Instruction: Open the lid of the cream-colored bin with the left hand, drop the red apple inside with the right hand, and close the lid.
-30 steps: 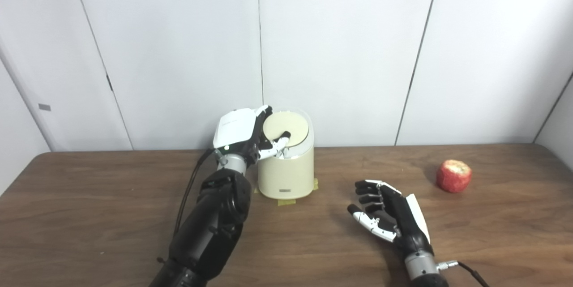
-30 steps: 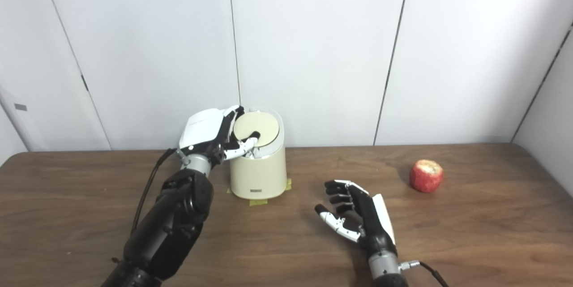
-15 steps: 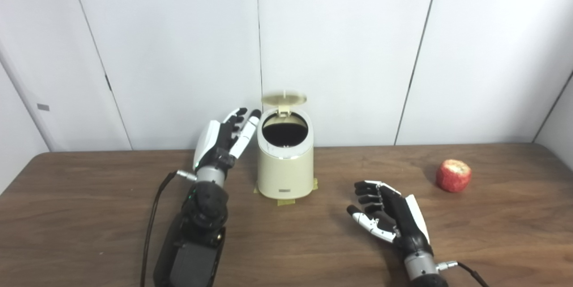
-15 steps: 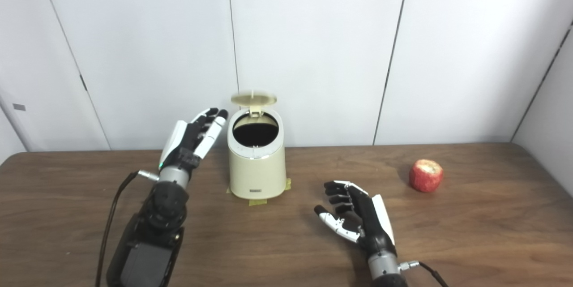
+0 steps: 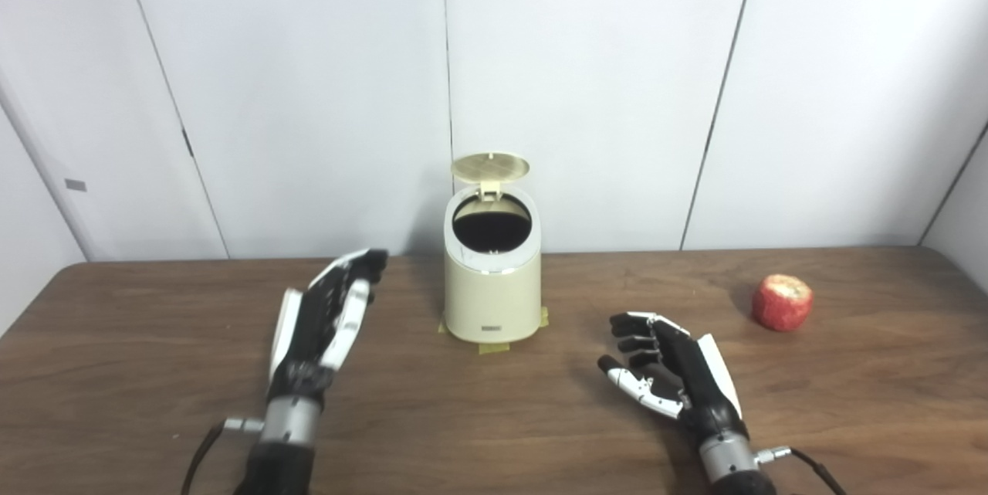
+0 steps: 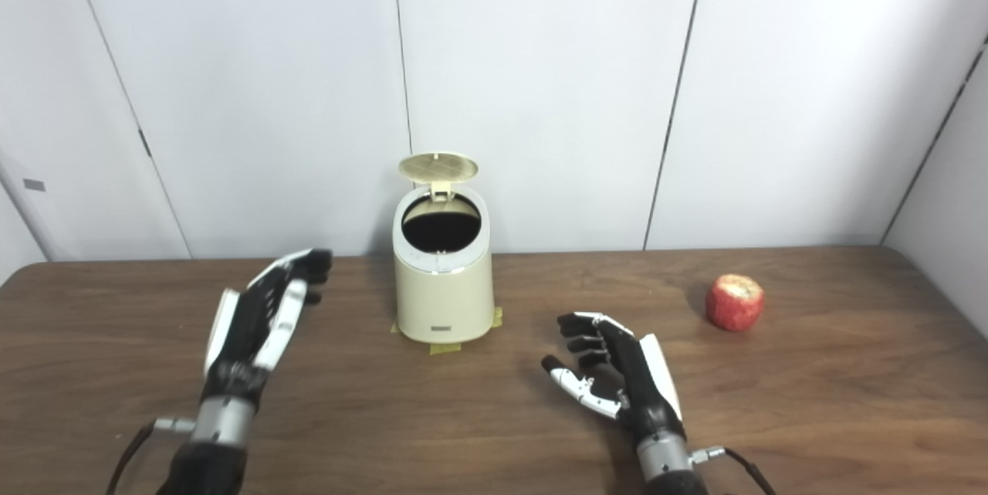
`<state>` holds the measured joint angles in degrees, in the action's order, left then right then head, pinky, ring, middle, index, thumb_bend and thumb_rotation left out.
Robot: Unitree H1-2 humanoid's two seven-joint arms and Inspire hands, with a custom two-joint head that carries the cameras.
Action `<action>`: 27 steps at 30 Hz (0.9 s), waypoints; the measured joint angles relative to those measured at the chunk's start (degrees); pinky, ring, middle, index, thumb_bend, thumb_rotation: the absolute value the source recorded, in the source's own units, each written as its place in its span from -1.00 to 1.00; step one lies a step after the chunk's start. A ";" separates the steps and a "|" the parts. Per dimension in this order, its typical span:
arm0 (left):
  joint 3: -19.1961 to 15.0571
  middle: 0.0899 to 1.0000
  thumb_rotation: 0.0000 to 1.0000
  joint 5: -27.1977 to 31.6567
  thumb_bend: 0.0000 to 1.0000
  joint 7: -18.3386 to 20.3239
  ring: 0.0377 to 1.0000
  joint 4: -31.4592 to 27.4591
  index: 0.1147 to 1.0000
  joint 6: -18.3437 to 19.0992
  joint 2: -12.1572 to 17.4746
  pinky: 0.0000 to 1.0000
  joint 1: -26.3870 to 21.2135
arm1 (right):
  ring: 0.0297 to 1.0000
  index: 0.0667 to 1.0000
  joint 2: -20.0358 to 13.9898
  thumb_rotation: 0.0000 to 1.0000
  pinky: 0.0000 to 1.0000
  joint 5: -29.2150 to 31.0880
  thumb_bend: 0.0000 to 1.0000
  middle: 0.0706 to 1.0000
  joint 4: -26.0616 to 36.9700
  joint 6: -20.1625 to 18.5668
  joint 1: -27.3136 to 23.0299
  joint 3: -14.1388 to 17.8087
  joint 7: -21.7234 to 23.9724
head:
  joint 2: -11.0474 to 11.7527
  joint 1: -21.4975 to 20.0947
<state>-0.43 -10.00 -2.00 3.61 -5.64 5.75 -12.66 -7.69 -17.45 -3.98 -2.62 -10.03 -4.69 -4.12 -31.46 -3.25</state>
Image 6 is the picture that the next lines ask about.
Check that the black wall panel clip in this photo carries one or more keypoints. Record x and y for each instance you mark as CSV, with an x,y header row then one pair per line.
x,y
144,144

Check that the cream-colored bin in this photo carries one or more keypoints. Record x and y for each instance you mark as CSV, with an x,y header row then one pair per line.
x,y
444,298

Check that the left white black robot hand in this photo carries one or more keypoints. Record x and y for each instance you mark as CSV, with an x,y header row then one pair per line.
x,y
243,333

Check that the wide yellow tape piece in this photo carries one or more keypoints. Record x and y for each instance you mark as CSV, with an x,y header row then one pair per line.
x,y
445,348

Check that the cream round bin lid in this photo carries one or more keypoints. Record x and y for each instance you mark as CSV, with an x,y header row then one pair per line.
x,y
438,165

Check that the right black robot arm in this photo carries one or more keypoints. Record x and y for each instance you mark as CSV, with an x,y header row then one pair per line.
x,y
665,468

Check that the small grey wall label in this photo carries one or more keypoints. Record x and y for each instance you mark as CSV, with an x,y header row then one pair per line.
x,y
33,185

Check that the red apple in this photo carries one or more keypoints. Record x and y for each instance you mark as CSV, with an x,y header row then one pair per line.
x,y
735,303

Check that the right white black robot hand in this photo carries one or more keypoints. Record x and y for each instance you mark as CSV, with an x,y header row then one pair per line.
x,y
641,383

